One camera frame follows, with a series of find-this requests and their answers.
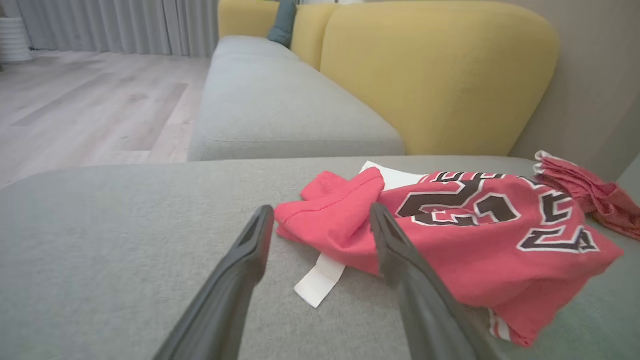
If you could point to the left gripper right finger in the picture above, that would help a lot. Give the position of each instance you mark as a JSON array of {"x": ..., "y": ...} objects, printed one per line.
[{"x": 425, "y": 310}]

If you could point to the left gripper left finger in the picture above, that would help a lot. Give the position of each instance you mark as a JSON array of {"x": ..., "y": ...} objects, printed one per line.
[{"x": 230, "y": 300}]

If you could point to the red jersey with black lettering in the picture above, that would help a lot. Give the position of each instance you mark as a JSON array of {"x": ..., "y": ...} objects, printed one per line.
[{"x": 500, "y": 260}]

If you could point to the red mesh shorts white trim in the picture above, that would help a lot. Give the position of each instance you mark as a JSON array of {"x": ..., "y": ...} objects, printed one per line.
[{"x": 595, "y": 195}]

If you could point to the large grey sofa chaise cushion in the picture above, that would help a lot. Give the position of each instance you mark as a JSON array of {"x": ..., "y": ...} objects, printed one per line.
[{"x": 125, "y": 250}]

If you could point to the long grey sofa seat cushion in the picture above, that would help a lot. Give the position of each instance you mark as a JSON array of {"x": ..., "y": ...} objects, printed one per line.
[{"x": 280, "y": 105}]

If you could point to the wide yellow sofa back cushion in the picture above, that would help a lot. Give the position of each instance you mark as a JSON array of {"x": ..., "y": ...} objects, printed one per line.
[{"x": 440, "y": 75}]

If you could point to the narrow yellow sofa back cushion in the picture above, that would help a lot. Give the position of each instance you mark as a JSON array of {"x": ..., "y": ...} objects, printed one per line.
[{"x": 310, "y": 32}]

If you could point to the teal throw pillow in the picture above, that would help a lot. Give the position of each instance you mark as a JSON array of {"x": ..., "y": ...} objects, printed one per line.
[{"x": 283, "y": 22}]

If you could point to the yellow sofa armrest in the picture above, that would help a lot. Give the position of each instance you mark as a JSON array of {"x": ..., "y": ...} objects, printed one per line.
[{"x": 245, "y": 17}]

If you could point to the grey pleated curtain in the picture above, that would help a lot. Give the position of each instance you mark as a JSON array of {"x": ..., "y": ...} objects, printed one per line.
[{"x": 125, "y": 25}]

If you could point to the white ribbed planter pot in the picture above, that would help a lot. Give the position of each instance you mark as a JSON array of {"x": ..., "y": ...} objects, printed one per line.
[{"x": 12, "y": 40}]

